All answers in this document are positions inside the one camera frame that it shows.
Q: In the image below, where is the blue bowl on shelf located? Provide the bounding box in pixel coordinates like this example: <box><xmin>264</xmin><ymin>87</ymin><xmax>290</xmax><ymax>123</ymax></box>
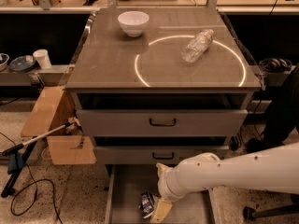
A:
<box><xmin>9</xmin><ymin>55</ymin><xmax>36</xmax><ymax>72</ymax></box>

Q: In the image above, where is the bottom open grey drawer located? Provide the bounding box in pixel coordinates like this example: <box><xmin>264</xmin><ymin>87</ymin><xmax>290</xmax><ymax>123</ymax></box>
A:
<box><xmin>105</xmin><ymin>164</ymin><xmax>216</xmax><ymax>224</ymax></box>

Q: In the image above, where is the white ceramic bowl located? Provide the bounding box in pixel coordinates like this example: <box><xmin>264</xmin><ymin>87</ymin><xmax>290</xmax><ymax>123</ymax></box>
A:
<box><xmin>118</xmin><ymin>11</ymin><xmax>150</xmax><ymax>37</ymax></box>

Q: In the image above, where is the white paper cup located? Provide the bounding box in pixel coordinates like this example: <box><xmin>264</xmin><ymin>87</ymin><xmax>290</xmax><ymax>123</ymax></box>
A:
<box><xmin>33</xmin><ymin>49</ymin><xmax>51</xmax><ymax>69</ymax></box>

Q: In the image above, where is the grabber stick tool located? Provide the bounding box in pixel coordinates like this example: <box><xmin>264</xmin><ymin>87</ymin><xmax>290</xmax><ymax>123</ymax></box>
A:
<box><xmin>2</xmin><ymin>122</ymin><xmax>73</xmax><ymax>156</ymax></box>

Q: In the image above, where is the grey side shelf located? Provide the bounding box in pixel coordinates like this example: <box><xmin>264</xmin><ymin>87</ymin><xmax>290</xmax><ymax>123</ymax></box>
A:
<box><xmin>0</xmin><ymin>64</ymin><xmax>75</xmax><ymax>86</ymax></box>

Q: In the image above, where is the top grey drawer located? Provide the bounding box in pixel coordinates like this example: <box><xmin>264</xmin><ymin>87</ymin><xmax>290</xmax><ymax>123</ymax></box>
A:
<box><xmin>77</xmin><ymin>93</ymin><xmax>247</xmax><ymax>137</ymax></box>

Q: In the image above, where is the small bowl at left edge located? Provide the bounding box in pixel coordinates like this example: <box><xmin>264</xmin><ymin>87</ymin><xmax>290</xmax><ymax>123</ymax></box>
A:
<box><xmin>0</xmin><ymin>53</ymin><xmax>9</xmax><ymax>72</ymax></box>

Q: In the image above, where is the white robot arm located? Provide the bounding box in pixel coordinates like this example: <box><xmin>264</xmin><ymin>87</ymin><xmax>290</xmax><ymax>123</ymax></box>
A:
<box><xmin>150</xmin><ymin>143</ymin><xmax>299</xmax><ymax>223</ymax></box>

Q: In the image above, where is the clear plastic water bottle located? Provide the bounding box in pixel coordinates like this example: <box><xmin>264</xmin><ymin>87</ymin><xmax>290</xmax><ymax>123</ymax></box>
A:
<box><xmin>181</xmin><ymin>29</ymin><xmax>214</xmax><ymax>63</ymax></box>

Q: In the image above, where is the middle grey drawer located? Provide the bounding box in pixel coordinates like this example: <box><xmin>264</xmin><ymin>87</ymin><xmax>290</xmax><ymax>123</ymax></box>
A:
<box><xmin>93</xmin><ymin>137</ymin><xmax>229</xmax><ymax>164</ymax></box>

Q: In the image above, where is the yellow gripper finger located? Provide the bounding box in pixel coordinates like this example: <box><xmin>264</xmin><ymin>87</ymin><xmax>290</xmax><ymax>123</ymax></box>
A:
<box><xmin>150</xmin><ymin>198</ymin><xmax>172</xmax><ymax>224</ymax></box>
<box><xmin>156</xmin><ymin>162</ymin><xmax>168</xmax><ymax>176</ymax></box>

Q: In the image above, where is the grey drawer cabinet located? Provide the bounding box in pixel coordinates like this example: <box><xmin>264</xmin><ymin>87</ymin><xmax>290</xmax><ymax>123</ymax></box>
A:
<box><xmin>64</xmin><ymin>7</ymin><xmax>262</xmax><ymax>224</ymax></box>

